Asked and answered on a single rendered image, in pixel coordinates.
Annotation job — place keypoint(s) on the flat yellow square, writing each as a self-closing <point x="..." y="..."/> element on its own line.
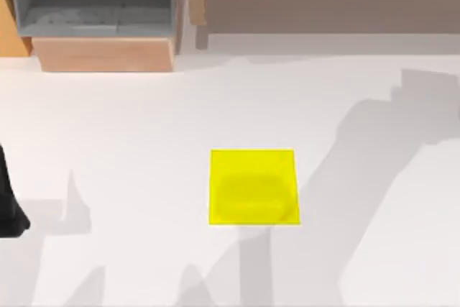
<point x="253" y="186"/>

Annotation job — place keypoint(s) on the orange wooden cupboard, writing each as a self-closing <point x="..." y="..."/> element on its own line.
<point x="9" y="23"/>

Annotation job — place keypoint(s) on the wooden open shelf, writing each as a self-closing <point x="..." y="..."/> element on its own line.
<point x="323" y="1"/>

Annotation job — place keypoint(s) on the pale wooden drawer front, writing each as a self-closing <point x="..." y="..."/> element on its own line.
<point x="102" y="53"/>

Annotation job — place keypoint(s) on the pulled-out drawer grey inside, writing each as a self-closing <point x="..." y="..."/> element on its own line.
<point x="97" y="1"/>

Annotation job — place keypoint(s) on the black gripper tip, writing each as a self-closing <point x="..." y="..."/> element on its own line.
<point x="9" y="210"/>

